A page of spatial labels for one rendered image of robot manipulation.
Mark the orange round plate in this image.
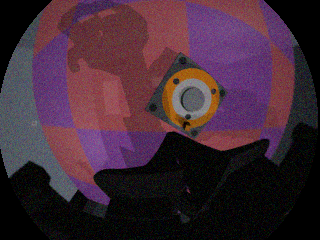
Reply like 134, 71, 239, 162
161, 68, 220, 131

